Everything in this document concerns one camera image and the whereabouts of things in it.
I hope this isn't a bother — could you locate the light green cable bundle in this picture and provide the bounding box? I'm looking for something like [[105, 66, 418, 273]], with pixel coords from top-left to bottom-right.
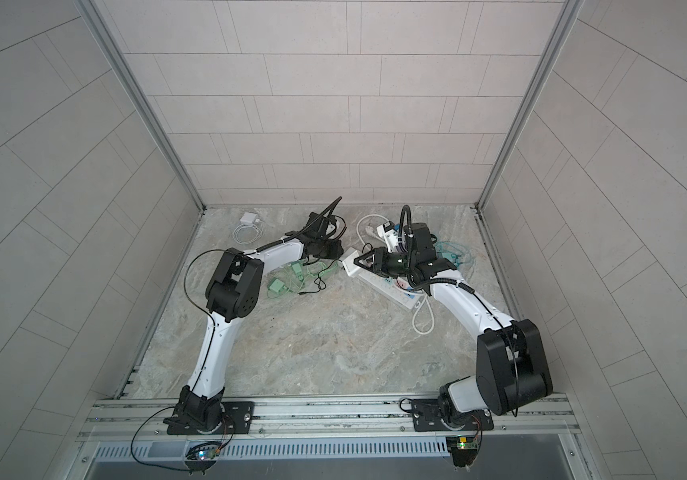
[[264, 257, 340, 298]]

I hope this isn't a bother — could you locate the teal charger upper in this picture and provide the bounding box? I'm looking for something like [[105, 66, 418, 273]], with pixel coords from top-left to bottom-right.
[[437, 249, 461, 265]]

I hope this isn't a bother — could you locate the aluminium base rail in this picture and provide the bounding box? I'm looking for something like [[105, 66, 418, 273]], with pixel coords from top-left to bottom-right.
[[77, 393, 581, 442]]

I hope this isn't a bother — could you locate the white multicolour power strip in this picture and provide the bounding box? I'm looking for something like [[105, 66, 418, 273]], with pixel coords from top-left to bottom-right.
[[353, 269, 419, 311]]

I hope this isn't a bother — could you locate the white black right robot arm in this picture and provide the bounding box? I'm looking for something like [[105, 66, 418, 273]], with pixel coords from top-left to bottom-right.
[[353, 221, 553, 430]]

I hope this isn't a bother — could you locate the thin black cable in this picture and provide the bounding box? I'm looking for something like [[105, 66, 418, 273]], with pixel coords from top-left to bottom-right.
[[298, 254, 345, 295]]

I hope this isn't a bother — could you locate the white square charger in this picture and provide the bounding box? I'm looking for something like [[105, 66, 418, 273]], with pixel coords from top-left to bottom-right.
[[241, 212, 260, 226]]

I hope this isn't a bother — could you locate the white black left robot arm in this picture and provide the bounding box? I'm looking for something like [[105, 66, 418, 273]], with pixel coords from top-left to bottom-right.
[[164, 197, 345, 435]]

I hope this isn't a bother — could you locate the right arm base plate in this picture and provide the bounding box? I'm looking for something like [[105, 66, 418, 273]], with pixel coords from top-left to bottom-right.
[[399, 397, 495, 432]]

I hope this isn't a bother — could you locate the light green cube charger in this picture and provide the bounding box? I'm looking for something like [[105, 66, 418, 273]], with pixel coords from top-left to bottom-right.
[[268, 278, 289, 297]]

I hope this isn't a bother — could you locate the light green charger block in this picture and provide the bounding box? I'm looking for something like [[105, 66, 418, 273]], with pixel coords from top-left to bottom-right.
[[291, 262, 305, 281]]

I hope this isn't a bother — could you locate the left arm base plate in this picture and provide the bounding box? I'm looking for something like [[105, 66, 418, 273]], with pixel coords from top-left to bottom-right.
[[164, 401, 256, 436]]

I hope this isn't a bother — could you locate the right circuit board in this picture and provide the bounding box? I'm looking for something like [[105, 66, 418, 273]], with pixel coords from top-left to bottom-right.
[[445, 436, 479, 470]]

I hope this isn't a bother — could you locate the teal cable bundle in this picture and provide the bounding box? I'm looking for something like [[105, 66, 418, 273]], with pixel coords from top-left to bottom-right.
[[432, 239, 473, 271]]

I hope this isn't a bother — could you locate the circuit board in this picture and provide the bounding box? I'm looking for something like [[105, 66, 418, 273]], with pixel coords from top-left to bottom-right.
[[186, 441, 222, 462], [445, 436, 479, 470]]

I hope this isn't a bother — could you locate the left circuit board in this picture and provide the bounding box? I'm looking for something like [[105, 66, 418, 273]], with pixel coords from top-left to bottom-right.
[[186, 441, 222, 462]]

